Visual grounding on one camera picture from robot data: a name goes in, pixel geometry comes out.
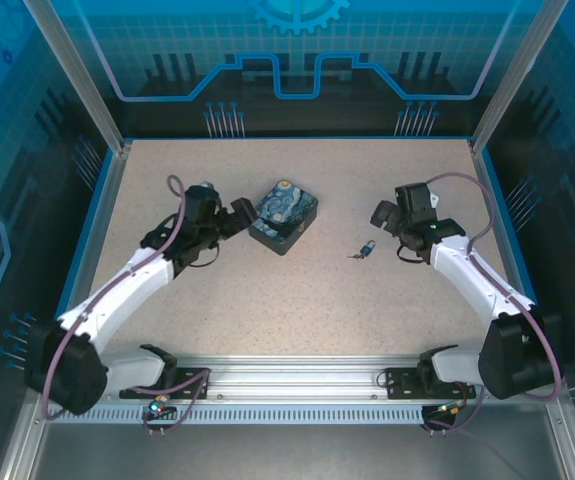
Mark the small teal padlock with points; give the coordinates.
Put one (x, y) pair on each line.
(367, 249)

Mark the dark box with starry print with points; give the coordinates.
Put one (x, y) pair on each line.
(284, 210)

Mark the small silver key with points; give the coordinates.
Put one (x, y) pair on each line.
(354, 256)

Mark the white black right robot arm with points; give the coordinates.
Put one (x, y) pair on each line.
(472, 280)

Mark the left connector board with LED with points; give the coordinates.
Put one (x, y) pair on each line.
(157, 407)

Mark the connector board with led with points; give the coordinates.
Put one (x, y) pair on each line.
(449, 409)
(157, 407)

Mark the right connector board with LED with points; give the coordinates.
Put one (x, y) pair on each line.
(449, 409)

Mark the metal tray panel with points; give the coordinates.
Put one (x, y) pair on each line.
(267, 450)

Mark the aluminium left side rail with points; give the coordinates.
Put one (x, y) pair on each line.
(107, 200)

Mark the aluminium rail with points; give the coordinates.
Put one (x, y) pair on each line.
(292, 375)
(107, 200)
(513, 260)

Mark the aluminium right side rail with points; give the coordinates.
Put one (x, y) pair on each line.
(513, 260)

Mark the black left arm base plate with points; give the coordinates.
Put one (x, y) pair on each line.
(187, 382)

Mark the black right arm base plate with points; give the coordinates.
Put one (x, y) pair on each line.
(402, 382)

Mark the aluminium front rail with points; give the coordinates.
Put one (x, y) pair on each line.
(292, 375)

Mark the aluminium right rear frame post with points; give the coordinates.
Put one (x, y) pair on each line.
(512, 75)

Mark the aluminium frame post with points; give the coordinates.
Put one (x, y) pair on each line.
(512, 75)
(82, 85)

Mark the aluminium left rear frame post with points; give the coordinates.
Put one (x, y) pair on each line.
(82, 85)

